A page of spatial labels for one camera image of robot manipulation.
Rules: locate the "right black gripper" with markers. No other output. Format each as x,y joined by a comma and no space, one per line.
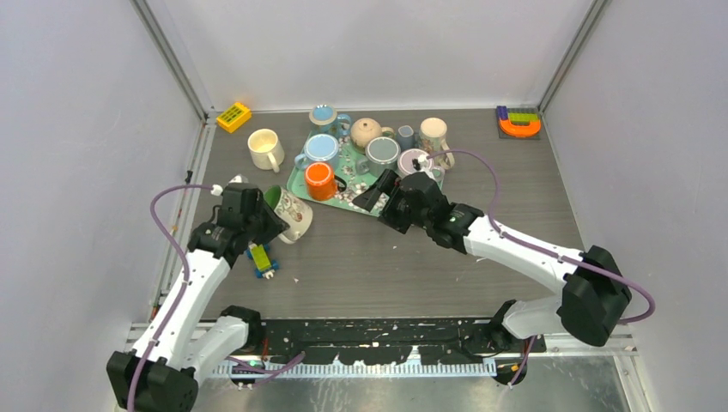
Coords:
388,182

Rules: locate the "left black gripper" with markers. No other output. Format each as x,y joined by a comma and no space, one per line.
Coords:
276,225

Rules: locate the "cream floral mug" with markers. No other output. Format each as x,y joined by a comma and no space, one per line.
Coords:
294,211

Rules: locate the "cream plain mug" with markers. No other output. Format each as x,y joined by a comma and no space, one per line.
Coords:
266,150

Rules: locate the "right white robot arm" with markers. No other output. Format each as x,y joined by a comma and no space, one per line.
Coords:
588,298

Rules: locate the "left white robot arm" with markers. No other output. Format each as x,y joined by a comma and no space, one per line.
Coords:
166,367

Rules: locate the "orange mug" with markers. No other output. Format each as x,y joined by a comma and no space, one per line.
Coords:
322,184

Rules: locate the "grey mug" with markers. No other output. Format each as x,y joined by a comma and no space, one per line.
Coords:
381,154

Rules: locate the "lilac mug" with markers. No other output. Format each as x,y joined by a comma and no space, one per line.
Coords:
417,160

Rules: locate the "light blue mug on tray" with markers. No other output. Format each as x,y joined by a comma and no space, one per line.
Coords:
319,148

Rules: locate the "blue mug behind tray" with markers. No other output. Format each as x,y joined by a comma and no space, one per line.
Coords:
328,120

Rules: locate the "tall floral mug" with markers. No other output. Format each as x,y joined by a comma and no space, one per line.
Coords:
432,134

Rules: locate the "green floral tray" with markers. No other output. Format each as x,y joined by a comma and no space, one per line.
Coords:
355,183

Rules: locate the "toy brick car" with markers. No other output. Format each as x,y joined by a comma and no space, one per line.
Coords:
265,266

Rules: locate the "beige teapot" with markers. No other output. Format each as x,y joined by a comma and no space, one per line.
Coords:
364,130

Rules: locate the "small blue-grey cup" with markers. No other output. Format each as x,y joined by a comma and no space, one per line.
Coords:
405,137

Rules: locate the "yellow toy block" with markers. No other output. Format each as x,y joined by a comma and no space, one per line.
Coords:
234,117

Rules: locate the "orange and green toy stack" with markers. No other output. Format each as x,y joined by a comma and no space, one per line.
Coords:
518,123

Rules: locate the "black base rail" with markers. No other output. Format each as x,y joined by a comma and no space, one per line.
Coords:
381,341

